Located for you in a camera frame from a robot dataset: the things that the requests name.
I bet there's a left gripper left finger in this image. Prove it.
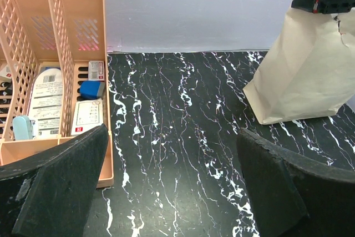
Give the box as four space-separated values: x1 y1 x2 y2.
1 124 109 236

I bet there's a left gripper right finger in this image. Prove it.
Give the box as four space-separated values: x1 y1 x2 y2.
236 128 354 236

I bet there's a brown paper bag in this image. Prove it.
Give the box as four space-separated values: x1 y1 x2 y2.
244 8 354 125

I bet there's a white box red label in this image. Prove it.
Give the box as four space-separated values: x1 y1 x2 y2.
71 99 104 136

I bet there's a white bottle with label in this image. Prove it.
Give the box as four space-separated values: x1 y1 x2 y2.
28 68 63 139

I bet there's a blue stamp block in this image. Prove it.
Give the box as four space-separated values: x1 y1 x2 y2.
79 80 105 100

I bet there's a small barcode box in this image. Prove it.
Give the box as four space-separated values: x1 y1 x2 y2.
88 60 105 82

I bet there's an orange plastic file organizer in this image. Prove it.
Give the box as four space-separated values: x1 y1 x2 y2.
0 0 115 188

